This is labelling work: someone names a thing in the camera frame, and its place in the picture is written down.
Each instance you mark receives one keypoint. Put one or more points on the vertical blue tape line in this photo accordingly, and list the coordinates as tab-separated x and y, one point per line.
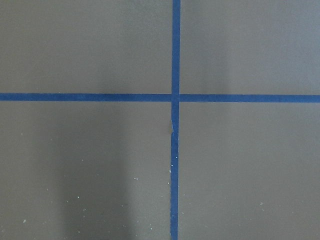
175	115

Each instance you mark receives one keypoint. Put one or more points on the horizontal blue tape line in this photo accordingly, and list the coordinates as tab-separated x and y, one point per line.
184	98

